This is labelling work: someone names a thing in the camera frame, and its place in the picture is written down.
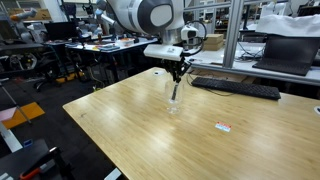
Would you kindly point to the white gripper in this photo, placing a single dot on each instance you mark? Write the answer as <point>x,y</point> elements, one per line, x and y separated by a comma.
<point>161,51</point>

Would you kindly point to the black whiteboard marker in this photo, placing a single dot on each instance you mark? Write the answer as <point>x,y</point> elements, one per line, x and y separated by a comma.
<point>174,92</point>

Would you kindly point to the grey background robot arm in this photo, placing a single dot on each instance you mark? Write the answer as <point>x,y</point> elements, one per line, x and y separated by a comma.
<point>106,20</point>

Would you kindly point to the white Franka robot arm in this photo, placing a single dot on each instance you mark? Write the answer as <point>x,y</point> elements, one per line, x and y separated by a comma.
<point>133,15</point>

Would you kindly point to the grey robot arm orange joint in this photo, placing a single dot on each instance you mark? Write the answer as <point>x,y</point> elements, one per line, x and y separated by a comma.
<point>23,16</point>

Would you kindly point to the clear stemmed glass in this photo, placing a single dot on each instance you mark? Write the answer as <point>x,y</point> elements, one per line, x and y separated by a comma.
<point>173,108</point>

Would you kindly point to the small white table grommet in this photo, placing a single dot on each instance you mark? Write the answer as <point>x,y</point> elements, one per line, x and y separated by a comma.
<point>158,72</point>

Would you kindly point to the white workbench shelf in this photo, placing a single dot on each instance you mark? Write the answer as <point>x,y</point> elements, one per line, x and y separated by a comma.
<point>213,60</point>

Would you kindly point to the black computer keyboard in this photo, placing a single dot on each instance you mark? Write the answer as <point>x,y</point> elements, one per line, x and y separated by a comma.
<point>233,87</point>

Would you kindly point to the white and orange bowl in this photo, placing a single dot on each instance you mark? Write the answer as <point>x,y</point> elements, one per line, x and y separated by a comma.
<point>126,42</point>

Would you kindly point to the cluttered background work table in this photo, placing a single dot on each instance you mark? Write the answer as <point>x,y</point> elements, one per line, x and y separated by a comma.
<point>113,46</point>

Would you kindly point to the blue flat book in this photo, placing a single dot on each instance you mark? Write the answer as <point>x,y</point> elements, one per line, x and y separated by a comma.
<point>109,48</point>

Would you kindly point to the red and white sticker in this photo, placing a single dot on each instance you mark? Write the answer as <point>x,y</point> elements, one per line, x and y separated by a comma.
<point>223,126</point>

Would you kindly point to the black laptop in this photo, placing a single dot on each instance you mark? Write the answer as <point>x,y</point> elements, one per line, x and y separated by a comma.
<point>286,50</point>

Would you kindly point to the white crumpled cloth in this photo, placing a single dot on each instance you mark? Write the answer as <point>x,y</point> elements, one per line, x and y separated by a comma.
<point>286,25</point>

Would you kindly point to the black computer monitor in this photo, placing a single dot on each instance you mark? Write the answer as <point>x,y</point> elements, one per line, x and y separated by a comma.
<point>60,30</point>

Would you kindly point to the orange floor mat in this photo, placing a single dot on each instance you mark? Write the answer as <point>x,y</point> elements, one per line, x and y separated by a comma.
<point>28,113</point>

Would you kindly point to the black tripod leg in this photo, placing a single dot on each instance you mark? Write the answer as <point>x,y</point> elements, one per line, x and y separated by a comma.
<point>15,103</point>

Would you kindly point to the black cart with clamps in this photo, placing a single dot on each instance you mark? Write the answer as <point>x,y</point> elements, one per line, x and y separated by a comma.
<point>20,160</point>

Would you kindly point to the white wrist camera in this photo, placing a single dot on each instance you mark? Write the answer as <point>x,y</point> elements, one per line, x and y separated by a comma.
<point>189,33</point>

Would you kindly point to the thick aluminium frame post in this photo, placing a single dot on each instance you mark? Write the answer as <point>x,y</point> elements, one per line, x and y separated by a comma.
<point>231,33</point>

